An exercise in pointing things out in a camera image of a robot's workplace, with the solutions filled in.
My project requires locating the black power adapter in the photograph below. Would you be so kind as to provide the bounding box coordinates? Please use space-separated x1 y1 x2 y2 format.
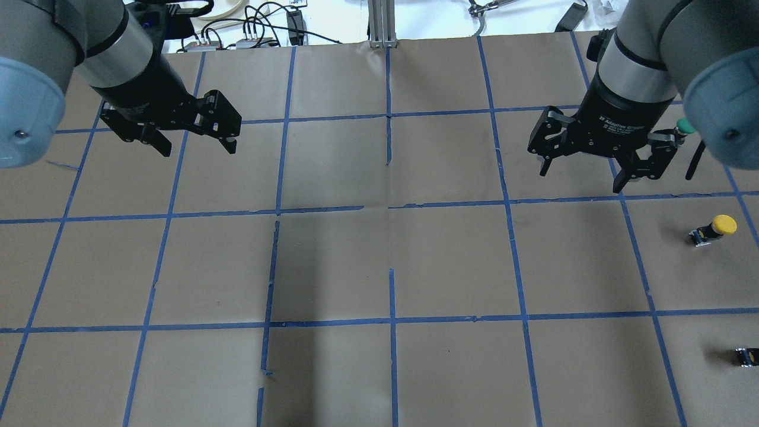
554 1 589 33

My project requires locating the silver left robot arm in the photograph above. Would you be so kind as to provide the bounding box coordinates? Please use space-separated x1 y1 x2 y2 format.
1 1 242 168

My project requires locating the aluminium frame post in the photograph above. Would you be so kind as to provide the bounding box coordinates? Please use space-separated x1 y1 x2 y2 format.
368 0 398 49

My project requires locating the green push button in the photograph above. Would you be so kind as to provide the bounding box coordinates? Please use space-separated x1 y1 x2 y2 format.
674 118 697 140

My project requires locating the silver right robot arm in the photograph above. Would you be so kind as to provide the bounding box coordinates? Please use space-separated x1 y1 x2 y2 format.
528 1 758 193

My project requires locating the yellow push button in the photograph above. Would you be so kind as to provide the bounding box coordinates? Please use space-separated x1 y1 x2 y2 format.
688 214 738 247

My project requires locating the small black switch block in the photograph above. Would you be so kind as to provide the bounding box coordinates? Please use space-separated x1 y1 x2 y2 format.
733 347 759 368

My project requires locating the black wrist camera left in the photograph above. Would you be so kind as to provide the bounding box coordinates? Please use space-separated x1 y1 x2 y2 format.
125 1 215 40

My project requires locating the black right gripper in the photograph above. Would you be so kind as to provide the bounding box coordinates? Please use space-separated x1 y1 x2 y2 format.
528 77 678 194

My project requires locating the circuit board with wires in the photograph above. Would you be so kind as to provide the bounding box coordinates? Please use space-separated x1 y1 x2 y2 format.
177 35 224 53

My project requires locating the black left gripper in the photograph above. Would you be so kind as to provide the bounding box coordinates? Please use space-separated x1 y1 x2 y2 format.
95 65 242 158

